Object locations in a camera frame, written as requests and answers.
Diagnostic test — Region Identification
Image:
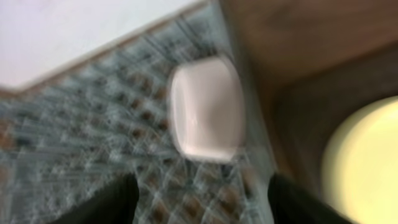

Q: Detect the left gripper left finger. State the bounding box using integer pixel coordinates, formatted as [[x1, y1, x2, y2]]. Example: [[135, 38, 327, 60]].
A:
[[50, 174, 139, 224]]

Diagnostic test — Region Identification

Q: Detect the yellow plate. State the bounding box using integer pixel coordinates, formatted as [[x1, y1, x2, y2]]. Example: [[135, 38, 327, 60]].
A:
[[322, 96, 397, 223]]

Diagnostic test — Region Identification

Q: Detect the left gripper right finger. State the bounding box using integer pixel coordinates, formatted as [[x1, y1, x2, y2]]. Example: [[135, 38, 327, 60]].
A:
[[267, 173, 351, 224]]

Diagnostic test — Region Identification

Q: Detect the brown serving tray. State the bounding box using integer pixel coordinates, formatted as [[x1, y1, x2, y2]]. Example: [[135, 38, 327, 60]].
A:
[[272, 44, 397, 223]]

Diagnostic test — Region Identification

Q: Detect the white pink bowl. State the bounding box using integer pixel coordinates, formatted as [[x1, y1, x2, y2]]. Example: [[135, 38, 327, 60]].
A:
[[167, 55, 246, 164]]

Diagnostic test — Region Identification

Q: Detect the grey plastic dish rack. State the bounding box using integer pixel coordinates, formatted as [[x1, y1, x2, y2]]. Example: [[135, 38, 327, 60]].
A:
[[1, 1, 273, 223]]

